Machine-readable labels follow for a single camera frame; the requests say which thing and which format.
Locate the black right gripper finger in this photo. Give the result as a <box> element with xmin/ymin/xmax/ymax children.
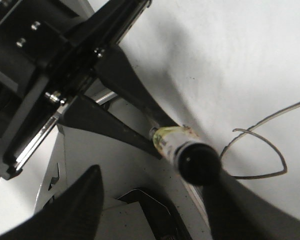
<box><xmin>202</xmin><ymin>171</ymin><xmax>300</xmax><ymax>240</ymax></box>
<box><xmin>0</xmin><ymin>164</ymin><xmax>104</xmax><ymax>240</ymax></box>

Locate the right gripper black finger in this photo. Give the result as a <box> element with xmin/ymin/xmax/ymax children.
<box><xmin>94</xmin><ymin>45</ymin><xmax>178</xmax><ymax>127</ymax></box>
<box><xmin>59</xmin><ymin>94</ymin><xmax>162</xmax><ymax>159</ymax></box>

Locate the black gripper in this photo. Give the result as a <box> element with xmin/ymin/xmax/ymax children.
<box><xmin>0</xmin><ymin>0</ymin><xmax>150</xmax><ymax>180</ymax></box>

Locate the white black whiteboard marker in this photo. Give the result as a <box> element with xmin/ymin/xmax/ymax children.
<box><xmin>151</xmin><ymin>126</ymin><xmax>222</xmax><ymax>186</ymax></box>

